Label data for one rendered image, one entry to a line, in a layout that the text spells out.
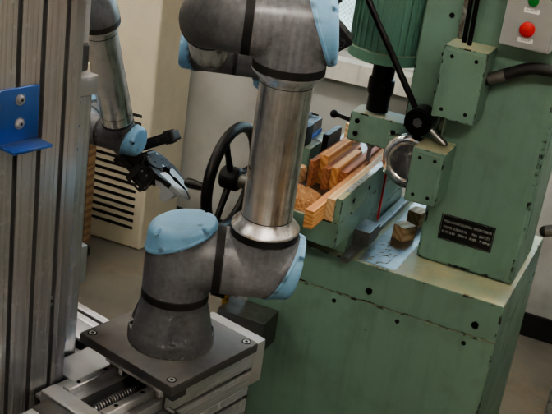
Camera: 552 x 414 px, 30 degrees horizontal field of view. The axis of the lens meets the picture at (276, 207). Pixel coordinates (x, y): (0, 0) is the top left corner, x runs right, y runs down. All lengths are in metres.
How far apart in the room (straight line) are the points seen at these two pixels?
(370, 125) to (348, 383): 0.59
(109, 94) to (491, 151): 0.84
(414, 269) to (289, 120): 0.76
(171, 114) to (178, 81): 0.13
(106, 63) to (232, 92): 1.70
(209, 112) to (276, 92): 2.43
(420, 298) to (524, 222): 0.27
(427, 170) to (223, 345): 0.61
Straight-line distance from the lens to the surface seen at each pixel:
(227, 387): 1.92
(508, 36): 2.09
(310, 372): 2.42
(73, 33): 1.61
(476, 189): 2.24
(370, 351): 2.33
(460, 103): 2.11
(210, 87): 3.99
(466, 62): 2.09
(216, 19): 1.54
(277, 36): 1.54
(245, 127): 2.54
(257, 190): 1.65
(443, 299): 2.22
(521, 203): 2.23
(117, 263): 3.89
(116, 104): 2.36
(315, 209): 2.11
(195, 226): 1.70
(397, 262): 2.28
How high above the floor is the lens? 1.75
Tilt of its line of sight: 23 degrees down
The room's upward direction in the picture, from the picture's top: 8 degrees clockwise
